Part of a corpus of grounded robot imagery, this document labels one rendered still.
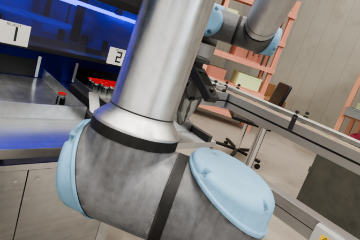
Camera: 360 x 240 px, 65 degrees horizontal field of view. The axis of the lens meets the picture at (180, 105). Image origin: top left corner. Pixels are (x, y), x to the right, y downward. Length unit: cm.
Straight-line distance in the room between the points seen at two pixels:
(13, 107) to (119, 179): 41
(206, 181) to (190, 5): 20
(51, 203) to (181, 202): 93
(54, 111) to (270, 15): 52
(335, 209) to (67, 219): 213
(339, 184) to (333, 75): 542
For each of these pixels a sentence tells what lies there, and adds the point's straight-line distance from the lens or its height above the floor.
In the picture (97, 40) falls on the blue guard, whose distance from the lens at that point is 100.
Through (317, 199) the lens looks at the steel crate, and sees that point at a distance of 281.
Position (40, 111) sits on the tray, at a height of 90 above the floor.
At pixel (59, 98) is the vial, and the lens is 77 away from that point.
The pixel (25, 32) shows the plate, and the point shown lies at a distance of 92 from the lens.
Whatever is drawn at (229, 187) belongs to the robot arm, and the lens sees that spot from 32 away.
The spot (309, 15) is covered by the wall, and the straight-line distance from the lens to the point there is 848.
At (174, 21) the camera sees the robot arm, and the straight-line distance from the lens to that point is 33.
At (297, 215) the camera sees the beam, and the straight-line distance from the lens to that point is 164.
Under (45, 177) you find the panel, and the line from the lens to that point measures 114.
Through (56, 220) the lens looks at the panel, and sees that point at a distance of 129.
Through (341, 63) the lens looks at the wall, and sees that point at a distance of 793.
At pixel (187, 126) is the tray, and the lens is 90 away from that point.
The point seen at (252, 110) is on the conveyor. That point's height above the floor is 90.
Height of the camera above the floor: 115
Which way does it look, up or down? 12 degrees down
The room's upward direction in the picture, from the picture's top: 19 degrees clockwise
